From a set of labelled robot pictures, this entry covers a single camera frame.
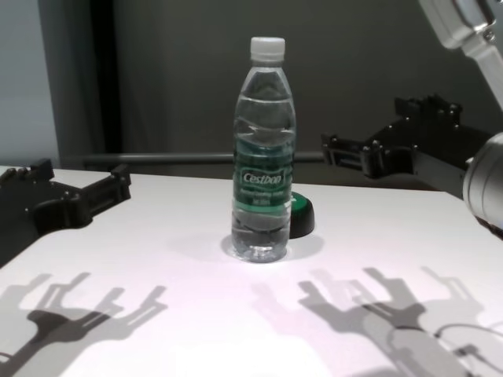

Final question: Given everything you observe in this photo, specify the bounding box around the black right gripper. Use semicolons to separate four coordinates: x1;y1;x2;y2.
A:
321;93;494;201

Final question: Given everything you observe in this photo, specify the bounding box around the grey horizontal rail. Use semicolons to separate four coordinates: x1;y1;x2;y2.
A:
83;151;324;167

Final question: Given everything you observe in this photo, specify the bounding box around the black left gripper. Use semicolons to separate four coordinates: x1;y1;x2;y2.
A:
0;158;133;270

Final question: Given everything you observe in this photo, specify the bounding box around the clear water bottle green label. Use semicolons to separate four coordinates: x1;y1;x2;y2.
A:
229;36;297;265

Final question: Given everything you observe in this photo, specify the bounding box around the dark vertical column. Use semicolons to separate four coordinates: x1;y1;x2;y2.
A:
74;0;125;174

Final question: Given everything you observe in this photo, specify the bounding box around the green button black base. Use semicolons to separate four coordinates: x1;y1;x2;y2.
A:
288;192;317;240

